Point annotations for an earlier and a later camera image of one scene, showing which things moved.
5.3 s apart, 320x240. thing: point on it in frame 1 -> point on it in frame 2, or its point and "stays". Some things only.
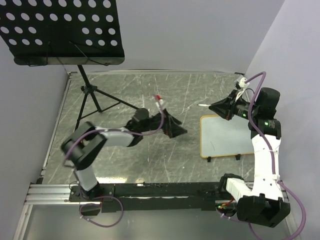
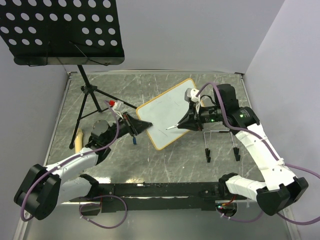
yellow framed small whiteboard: (219, 137) -> (166, 111)
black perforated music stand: (57, 32) stays
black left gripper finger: (172, 127) -> (138, 125)
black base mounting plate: (92, 198) stays
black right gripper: (223, 107) -> (190, 121)
